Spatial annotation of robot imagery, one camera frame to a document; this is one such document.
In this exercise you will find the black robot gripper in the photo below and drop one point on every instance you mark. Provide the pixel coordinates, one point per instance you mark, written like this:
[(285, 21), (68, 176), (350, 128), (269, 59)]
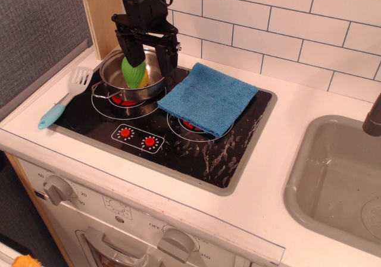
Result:
[(145, 21)]

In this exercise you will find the green yellow toy corn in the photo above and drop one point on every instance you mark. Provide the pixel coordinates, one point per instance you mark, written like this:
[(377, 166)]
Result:
[(135, 77)]

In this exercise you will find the blue knitted cloth napkin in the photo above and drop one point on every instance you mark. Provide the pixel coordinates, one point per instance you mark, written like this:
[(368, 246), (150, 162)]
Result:
[(208, 99)]

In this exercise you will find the stainless steel pot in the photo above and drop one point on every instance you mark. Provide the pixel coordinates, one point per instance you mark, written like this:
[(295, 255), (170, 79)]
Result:
[(113, 84)]

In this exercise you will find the black toy stovetop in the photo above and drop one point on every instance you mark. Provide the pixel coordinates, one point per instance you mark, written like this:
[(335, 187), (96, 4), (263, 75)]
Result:
[(182, 151)]

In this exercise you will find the left red stove knob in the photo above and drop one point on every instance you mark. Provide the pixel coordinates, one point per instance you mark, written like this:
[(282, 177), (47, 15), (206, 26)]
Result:
[(125, 133)]

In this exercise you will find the red stove knob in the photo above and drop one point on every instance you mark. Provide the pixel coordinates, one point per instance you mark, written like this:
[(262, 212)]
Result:
[(150, 142), (125, 133)]

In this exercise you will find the right red stove knob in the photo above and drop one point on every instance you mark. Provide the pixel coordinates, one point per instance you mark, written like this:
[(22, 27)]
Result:
[(150, 142)]

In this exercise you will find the left grey oven dial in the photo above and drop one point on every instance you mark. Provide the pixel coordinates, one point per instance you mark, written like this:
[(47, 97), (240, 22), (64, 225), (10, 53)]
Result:
[(57, 189)]

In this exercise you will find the grey oven dial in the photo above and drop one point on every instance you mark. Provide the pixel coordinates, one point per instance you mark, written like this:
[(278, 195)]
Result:
[(57, 189), (176, 244)]

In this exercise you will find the right grey oven dial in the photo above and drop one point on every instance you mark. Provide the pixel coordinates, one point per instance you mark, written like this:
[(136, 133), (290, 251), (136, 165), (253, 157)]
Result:
[(176, 244)]

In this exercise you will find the grey plastic sink basin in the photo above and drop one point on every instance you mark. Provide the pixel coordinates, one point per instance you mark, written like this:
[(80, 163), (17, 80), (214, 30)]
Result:
[(334, 185)]

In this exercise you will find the grey faucet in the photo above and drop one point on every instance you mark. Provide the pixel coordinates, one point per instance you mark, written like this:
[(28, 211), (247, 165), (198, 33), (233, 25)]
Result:
[(371, 124)]

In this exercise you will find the orange object bottom corner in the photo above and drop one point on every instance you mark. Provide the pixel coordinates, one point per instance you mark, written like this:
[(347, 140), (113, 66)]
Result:
[(26, 261)]

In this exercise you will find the wooden side post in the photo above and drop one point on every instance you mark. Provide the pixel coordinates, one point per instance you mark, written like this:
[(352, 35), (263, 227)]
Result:
[(102, 28)]

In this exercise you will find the white spatula blue handle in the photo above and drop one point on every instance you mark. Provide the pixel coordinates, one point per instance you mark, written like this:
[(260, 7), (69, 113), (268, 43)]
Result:
[(80, 78)]

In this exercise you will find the grey oven door handle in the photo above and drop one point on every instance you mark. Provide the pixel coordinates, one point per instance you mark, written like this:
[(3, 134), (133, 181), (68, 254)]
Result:
[(106, 253)]

